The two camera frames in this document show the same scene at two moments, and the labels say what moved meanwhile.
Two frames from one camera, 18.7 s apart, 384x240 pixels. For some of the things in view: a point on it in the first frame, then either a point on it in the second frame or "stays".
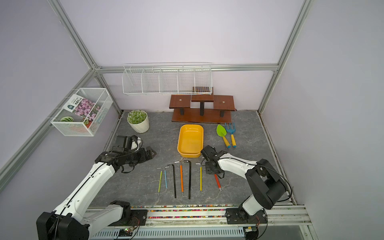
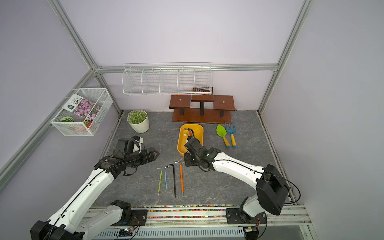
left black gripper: (143, 158) stays
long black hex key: (189, 179) to (193, 131)
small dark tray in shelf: (200, 89) stays
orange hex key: (181, 177) stays
